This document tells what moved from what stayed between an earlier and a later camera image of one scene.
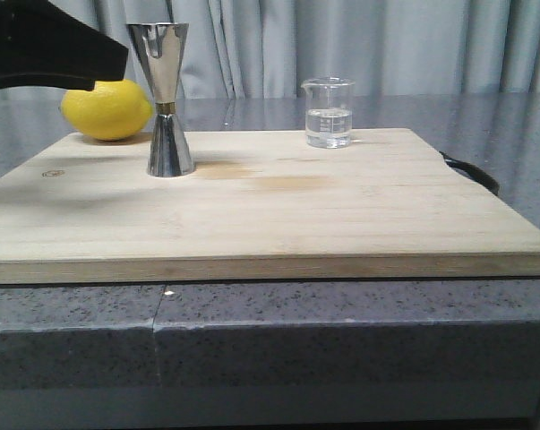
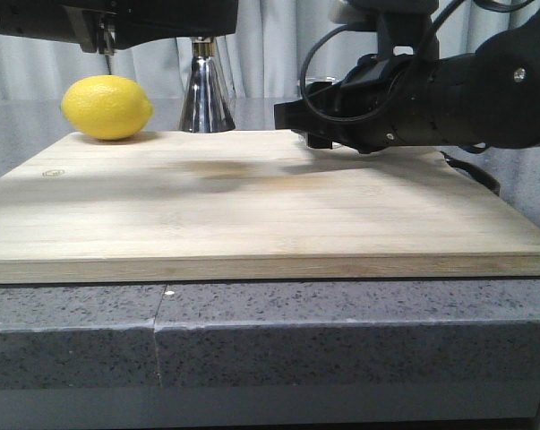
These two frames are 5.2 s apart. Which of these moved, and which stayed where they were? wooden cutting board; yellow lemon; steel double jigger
Moved: steel double jigger
Stayed: wooden cutting board; yellow lemon
